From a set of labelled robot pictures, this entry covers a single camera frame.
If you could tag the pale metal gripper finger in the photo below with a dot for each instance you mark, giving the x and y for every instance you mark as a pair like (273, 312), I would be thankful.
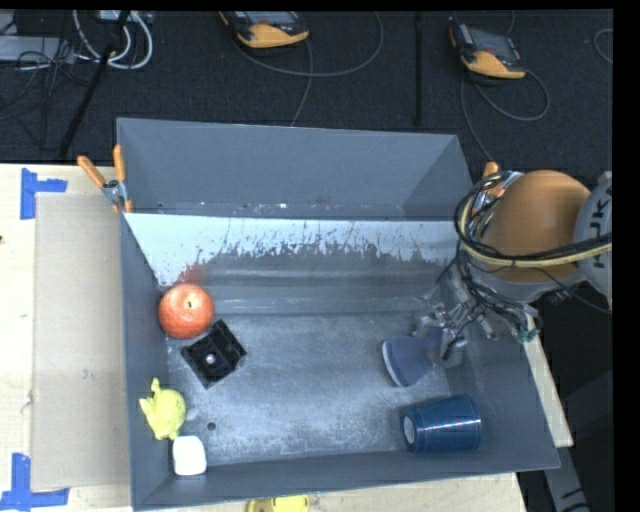
(454, 352)
(429, 325)

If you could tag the pale blue cup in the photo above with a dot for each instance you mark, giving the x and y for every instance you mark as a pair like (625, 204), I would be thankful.
(409, 361)

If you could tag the dark blue cup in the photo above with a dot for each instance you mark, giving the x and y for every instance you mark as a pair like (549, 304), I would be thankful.
(442, 424)

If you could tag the grey metal bin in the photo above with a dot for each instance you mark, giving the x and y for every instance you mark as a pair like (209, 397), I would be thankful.
(320, 395)

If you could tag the black square block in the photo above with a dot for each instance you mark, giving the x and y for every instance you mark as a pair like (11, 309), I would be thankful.
(214, 354)

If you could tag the red apple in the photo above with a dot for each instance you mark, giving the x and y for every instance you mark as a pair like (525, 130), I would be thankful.
(186, 311)

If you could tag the white block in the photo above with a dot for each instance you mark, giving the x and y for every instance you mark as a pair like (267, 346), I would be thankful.
(189, 456)

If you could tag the yellow toy animal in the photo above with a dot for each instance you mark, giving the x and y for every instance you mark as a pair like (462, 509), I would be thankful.
(166, 411)

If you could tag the pale flat board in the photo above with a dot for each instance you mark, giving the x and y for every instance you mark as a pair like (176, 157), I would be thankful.
(80, 340)

